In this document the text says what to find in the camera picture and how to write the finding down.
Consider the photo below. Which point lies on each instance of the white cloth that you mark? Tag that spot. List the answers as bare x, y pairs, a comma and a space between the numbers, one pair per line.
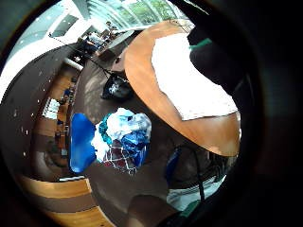
186, 78

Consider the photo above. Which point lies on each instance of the black bag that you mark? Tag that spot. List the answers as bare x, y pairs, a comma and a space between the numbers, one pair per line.
116, 88

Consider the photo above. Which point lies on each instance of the pile of mixed clothes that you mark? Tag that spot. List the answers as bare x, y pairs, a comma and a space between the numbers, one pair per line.
124, 138

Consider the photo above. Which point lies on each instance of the the person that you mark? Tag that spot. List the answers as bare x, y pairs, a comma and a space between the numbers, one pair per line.
186, 195

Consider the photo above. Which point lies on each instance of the blue chair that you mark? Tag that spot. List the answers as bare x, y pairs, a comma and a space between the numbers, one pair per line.
80, 142

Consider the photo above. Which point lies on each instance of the white boxes on shelf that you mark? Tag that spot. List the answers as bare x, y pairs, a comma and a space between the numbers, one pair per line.
51, 108

